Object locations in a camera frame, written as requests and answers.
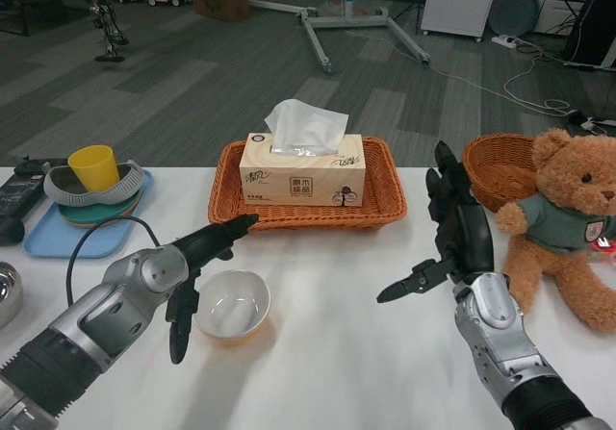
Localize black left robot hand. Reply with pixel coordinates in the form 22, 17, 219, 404
165, 213, 261, 367

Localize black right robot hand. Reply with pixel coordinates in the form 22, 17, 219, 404
375, 140, 496, 305

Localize white and orange plastic bowl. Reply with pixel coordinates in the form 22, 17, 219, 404
192, 268, 271, 347

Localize grey rimmed bowl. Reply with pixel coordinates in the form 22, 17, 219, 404
42, 159, 145, 209

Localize stainless steel bowl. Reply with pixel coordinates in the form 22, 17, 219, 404
0, 262, 24, 331

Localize round orange wicker basket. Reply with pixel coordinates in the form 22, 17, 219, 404
461, 134, 543, 214

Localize brown teddy bear green shirt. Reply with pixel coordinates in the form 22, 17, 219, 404
495, 129, 616, 334

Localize rectangular orange wicker basket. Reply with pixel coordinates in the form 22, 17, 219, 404
207, 136, 409, 234

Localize green plastic plate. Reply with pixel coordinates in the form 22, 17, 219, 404
60, 198, 144, 230

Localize beige tissue box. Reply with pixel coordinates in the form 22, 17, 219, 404
239, 131, 365, 209

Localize teal plastic plate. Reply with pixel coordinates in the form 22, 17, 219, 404
56, 191, 144, 223

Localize yellow plastic cup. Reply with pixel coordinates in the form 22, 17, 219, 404
66, 144, 121, 194

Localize white tissue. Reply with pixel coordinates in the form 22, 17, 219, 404
263, 98, 350, 156

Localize light blue plastic tray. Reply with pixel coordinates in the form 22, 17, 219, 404
22, 168, 155, 260

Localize black power adapter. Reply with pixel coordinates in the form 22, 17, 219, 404
567, 111, 616, 136

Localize black flat electronic device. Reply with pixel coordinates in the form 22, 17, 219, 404
0, 158, 68, 220

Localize round grey tray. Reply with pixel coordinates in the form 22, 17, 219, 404
490, 0, 541, 37

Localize black computer case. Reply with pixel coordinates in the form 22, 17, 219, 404
561, 0, 616, 70

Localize grey humanoid robot legs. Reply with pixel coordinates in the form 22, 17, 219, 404
79, 0, 131, 63

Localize white wheeled lifting stand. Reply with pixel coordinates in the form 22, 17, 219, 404
247, 0, 432, 74

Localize red lanyard tag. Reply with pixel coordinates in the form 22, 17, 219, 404
590, 237, 616, 261

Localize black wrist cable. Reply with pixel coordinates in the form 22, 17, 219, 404
65, 216, 163, 306

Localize white floor cable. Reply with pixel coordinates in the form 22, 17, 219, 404
427, 44, 578, 116

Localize black cylindrical handle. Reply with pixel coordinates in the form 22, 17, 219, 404
0, 217, 25, 247

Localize white desk frame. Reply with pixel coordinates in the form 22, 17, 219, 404
601, 25, 616, 71

